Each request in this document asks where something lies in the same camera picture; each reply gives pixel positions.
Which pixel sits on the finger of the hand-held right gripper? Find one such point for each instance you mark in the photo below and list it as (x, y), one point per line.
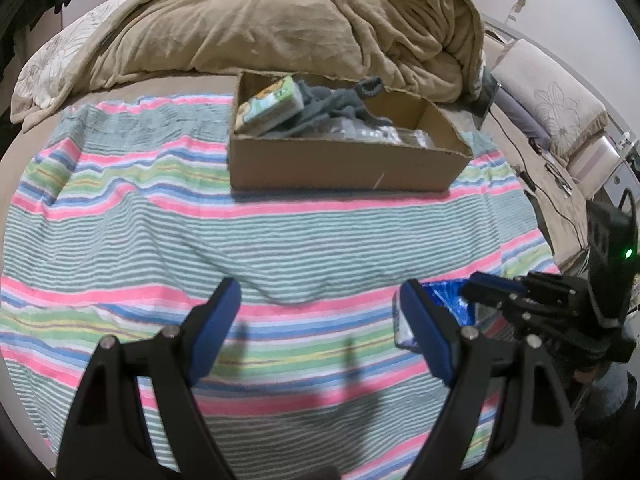
(492, 287)
(520, 322)

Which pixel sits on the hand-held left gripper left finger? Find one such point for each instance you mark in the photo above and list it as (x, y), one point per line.
(215, 325)

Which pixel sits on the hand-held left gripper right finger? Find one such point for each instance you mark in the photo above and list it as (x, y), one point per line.
(427, 330)

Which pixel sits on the blue and white packet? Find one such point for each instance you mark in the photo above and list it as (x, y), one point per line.
(450, 300)

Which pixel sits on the cardboard box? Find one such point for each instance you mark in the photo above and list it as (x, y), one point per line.
(350, 165)

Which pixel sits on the bag of cotton swabs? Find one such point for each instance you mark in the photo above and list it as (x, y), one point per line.
(392, 135)

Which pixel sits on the grey fluffy sock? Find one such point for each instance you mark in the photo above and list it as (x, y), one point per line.
(360, 105)
(312, 96)

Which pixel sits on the cartoon print tissue pack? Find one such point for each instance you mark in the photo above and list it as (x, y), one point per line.
(270, 105)

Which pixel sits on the eyeglasses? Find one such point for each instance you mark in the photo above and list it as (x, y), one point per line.
(559, 172)

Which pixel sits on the white padded cushion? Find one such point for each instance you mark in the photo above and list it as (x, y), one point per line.
(597, 160)

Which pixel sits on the striped blanket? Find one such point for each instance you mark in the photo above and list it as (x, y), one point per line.
(150, 235)

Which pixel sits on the grey pillow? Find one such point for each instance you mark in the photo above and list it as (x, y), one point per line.
(522, 120)

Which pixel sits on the beige floral pillow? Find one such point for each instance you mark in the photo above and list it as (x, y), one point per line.
(555, 90)

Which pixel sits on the black tablet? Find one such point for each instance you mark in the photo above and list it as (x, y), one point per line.
(486, 92)

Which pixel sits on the white floral quilt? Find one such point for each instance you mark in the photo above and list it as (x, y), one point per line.
(55, 55)

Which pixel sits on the tan duvet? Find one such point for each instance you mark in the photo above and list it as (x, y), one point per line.
(280, 15)

